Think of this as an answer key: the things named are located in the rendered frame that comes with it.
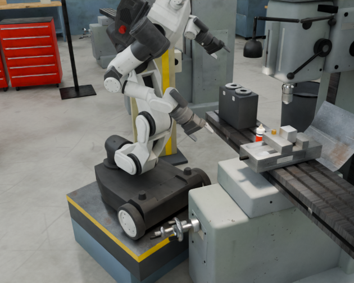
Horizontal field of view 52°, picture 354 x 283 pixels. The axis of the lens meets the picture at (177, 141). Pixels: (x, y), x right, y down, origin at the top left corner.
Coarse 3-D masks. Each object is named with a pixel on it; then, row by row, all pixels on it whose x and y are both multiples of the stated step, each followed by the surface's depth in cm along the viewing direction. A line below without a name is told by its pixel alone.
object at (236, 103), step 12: (228, 84) 205; (228, 96) 199; (240, 96) 191; (252, 96) 191; (228, 108) 202; (240, 108) 191; (252, 108) 195; (228, 120) 204; (240, 120) 195; (252, 120) 198
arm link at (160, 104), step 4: (152, 88) 165; (148, 92) 163; (152, 92) 163; (148, 96) 162; (152, 96) 161; (148, 100) 163; (152, 100) 161; (156, 100) 160; (160, 100) 161; (164, 100) 161; (148, 104) 165; (152, 104) 163; (156, 104) 162; (160, 104) 161; (164, 104) 161; (168, 104) 160; (172, 104) 162; (152, 108) 164; (156, 108) 164; (160, 108) 163; (164, 108) 162; (168, 108) 162; (172, 108) 162; (164, 112) 164; (168, 112) 164
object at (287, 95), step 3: (285, 90) 157; (288, 90) 156; (291, 90) 156; (282, 93) 159; (285, 93) 157; (288, 93) 157; (291, 93) 157; (282, 96) 159; (285, 96) 158; (288, 96) 157; (291, 96) 158; (282, 99) 160; (285, 99) 158; (288, 99) 158; (291, 99) 159
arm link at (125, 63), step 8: (128, 48) 151; (120, 56) 154; (128, 56) 151; (112, 64) 157; (120, 64) 155; (128, 64) 153; (136, 64) 153; (112, 72) 157; (120, 72) 157; (128, 72) 158; (104, 80) 161; (112, 80) 159; (112, 88) 161; (120, 88) 161
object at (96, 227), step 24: (72, 192) 240; (96, 192) 240; (72, 216) 243; (96, 216) 217; (96, 240) 225; (120, 240) 198; (144, 240) 198; (168, 240) 201; (120, 264) 209; (144, 264) 193; (168, 264) 226
